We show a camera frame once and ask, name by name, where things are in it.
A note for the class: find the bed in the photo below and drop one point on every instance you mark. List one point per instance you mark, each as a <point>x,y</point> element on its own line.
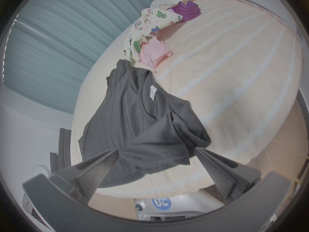
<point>229,81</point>

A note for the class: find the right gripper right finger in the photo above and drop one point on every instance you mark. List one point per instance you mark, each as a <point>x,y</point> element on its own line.
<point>222,173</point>

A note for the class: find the black T-shirt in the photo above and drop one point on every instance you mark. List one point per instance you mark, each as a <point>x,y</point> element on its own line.
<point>125,119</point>

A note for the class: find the blue-green curtain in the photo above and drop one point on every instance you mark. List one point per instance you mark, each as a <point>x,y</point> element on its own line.
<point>84,16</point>
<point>43,76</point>

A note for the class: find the white printed pyjama top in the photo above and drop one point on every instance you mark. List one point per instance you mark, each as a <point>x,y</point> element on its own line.
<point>154,20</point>

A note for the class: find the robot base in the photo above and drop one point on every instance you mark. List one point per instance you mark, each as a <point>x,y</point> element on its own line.
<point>164,202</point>

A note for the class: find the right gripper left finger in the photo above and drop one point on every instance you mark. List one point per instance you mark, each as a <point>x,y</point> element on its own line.
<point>96,173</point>

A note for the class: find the black slatted chair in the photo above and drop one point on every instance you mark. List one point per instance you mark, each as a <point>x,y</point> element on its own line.
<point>64,144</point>

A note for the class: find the pink garment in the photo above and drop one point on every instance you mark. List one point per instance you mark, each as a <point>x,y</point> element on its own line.
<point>154,51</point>

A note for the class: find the purple garment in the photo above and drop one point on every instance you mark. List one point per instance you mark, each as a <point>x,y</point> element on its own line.
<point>188,10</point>

